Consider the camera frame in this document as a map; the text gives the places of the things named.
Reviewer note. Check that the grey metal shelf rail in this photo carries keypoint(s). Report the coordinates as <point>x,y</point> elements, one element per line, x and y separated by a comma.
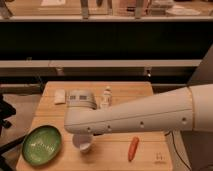
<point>97,63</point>

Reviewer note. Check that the white eraser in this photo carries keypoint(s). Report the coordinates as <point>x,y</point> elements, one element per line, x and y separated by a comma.
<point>59,96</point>

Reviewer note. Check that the orange carrot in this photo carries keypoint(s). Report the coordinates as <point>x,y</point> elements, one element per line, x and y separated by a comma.
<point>133,148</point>

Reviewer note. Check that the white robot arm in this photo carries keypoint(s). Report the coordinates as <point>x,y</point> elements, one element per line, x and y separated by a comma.
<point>184,109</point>

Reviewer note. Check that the green bowl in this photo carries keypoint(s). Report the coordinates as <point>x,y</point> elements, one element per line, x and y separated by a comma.
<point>41,145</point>

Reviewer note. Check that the black office chair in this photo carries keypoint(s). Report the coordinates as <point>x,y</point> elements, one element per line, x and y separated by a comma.
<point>6,111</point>

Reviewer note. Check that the white gripper with labels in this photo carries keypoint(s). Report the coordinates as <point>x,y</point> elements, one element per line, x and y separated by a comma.
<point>85,98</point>

